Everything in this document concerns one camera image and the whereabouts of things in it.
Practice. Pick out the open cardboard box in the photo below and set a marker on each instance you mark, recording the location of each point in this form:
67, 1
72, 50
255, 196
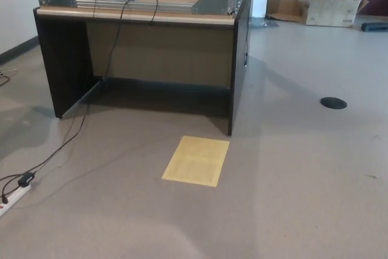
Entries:
330, 13

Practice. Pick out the clear plastic wrap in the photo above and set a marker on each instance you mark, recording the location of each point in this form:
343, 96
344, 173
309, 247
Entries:
263, 22

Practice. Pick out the yellow paper sheet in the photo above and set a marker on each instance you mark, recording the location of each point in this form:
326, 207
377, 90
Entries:
195, 162

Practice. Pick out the round black floor cover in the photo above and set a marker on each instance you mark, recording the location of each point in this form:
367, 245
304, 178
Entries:
333, 102

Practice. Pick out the dark wooden desk tan top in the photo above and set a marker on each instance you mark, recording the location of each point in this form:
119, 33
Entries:
151, 52

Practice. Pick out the flat cardboard sheet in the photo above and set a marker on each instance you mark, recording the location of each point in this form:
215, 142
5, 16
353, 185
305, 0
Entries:
285, 7

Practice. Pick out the dark blue flat object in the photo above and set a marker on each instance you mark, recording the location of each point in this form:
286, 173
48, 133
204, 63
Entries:
374, 27

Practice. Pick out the white power strip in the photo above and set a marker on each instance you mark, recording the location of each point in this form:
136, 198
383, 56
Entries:
13, 199

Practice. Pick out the black power adapter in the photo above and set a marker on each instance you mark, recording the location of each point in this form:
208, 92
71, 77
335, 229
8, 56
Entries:
26, 178

